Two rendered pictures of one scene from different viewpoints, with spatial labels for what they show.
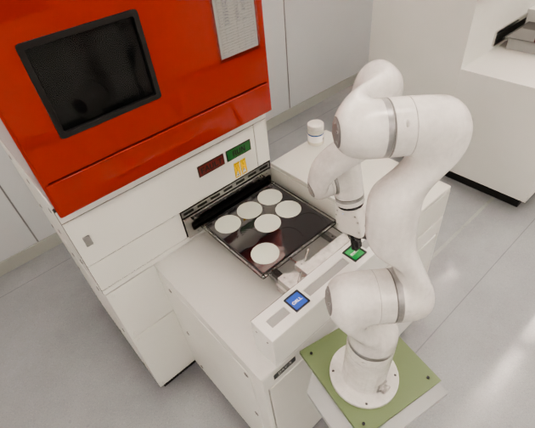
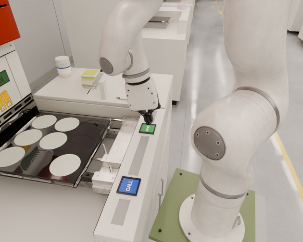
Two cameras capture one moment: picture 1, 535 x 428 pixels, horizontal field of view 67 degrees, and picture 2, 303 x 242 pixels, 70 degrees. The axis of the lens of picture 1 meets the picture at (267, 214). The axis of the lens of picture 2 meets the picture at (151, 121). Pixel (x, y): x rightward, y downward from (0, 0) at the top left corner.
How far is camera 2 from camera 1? 64 cm
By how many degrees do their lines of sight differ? 33
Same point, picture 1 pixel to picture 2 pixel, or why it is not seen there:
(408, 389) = (245, 210)
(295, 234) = (85, 139)
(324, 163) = (120, 20)
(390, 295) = (267, 105)
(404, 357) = not seen: hidden behind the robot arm
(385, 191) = not seen: outside the picture
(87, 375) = not seen: outside the picture
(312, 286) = (132, 167)
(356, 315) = (254, 139)
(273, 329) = (123, 226)
